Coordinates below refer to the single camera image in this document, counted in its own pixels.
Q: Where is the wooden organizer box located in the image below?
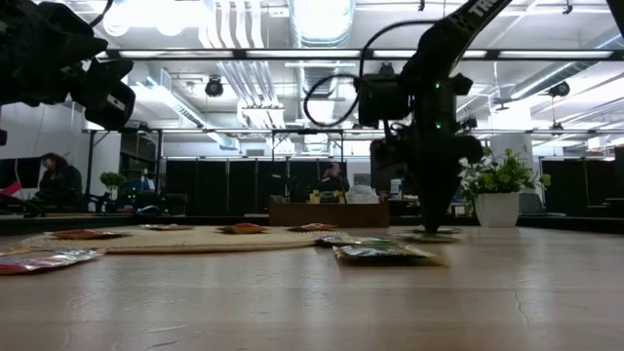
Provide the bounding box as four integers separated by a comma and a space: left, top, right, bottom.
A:
268, 202, 391, 229

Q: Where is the black wall monitor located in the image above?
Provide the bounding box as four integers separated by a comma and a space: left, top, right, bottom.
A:
0, 156, 43, 190

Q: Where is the silver ventilation duct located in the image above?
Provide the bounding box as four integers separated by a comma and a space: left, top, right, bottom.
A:
287, 0, 357, 49

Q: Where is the white and orange tea packet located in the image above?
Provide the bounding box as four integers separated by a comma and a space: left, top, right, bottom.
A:
344, 184, 380, 205

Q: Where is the round woven placemat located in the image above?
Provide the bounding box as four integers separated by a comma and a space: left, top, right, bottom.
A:
19, 226, 350, 254

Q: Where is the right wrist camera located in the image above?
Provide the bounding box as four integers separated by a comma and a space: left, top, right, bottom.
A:
354, 62, 413, 129

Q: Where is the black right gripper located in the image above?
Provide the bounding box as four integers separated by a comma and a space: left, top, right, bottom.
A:
370, 124, 484, 233

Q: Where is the black partition screen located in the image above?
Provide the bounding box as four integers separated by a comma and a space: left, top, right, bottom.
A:
539, 158, 616, 218
165, 158, 348, 217

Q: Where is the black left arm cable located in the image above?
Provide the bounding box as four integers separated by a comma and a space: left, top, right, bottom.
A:
90, 0, 116, 28

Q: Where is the green plant in white pot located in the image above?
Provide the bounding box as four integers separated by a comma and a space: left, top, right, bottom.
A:
457, 145, 552, 229

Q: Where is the black ceiling light bar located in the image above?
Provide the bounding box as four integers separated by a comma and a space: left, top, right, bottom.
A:
109, 47, 615, 61

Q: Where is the person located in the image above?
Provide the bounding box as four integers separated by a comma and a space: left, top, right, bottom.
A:
316, 162, 350, 194
34, 152, 84, 212

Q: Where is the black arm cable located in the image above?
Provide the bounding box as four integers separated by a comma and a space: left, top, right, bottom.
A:
302, 19, 440, 129
90, 0, 116, 28

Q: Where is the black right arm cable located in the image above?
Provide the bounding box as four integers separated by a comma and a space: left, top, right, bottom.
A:
302, 19, 440, 129

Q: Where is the small background potted plant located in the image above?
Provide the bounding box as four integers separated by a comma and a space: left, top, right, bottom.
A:
99, 171, 128, 206

